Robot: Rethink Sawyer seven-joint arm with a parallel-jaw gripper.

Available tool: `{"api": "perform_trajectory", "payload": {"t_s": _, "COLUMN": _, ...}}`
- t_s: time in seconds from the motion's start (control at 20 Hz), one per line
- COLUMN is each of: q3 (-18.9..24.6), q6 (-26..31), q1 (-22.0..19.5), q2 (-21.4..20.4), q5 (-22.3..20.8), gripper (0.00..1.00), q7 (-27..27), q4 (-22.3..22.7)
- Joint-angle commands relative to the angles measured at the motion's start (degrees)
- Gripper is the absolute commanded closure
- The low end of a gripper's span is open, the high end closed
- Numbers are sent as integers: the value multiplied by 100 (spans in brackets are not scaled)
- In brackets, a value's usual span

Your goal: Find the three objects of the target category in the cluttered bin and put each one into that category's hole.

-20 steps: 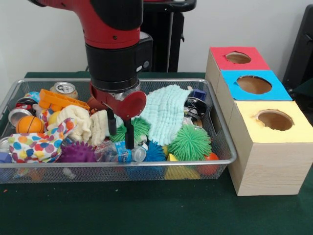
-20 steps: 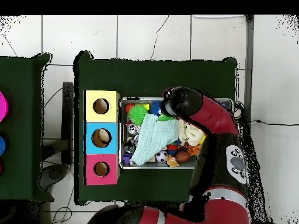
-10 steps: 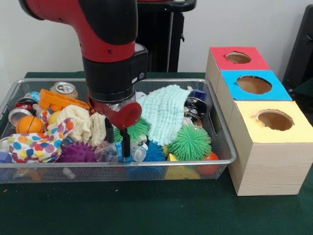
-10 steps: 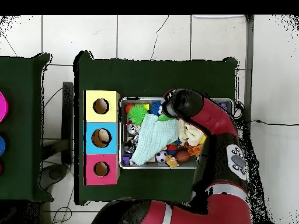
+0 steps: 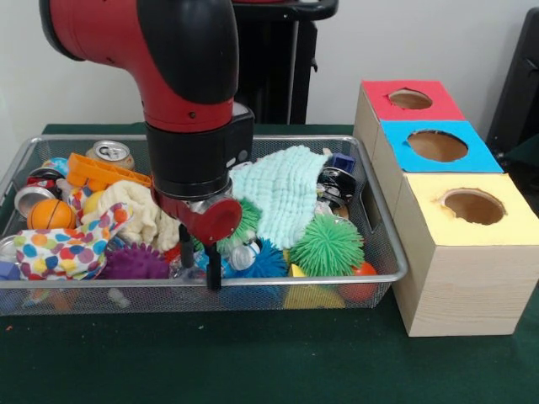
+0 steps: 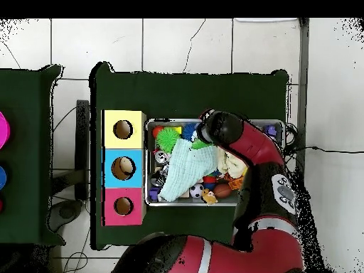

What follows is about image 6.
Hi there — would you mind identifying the pink round object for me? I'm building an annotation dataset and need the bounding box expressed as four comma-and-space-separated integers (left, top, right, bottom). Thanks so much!
0, 110, 11, 151

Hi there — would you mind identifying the green spiky ball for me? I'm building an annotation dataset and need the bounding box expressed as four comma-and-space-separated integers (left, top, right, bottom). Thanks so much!
192, 139, 211, 151
156, 127, 181, 154

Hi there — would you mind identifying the blue spiky ball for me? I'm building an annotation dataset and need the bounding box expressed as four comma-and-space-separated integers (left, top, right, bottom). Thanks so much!
181, 123, 198, 140

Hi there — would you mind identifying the wooden box with three holes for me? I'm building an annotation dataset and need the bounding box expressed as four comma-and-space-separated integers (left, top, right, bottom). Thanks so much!
101, 109, 148, 227

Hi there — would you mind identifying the cream cloth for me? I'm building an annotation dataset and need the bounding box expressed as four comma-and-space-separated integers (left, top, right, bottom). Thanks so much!
218, 149, 247, 178

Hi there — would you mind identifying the small brown football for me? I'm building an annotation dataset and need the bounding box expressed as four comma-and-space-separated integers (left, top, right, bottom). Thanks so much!
213, 183, 233, 199

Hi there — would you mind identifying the blue round object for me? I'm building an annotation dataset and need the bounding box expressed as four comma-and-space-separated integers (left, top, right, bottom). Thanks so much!
0, 164, 8, 191

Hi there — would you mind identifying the mint green cloth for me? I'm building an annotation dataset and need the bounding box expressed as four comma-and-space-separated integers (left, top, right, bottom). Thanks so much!
158, 138, 220, 203

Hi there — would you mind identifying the small soccer ball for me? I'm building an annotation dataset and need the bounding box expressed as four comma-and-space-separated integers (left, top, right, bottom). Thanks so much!
189, 183, 205, 200

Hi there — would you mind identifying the side table with green cloth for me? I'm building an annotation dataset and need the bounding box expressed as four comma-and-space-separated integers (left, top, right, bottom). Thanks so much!
0, 63, 65, 247

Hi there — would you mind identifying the dark green tablecloth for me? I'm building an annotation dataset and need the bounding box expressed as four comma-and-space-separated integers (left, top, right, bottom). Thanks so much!
90, 61, 291, 251

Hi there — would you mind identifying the black upright panel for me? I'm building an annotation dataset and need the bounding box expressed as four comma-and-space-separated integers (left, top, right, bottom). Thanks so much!
75, 100, 91, 201

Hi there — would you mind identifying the brown monkey plush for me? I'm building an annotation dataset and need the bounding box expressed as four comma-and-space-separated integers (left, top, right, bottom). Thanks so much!
201, 189, 219, 206

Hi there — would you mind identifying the orange plastic toy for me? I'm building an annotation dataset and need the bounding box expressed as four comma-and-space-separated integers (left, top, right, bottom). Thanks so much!
228, 177, 245, 191

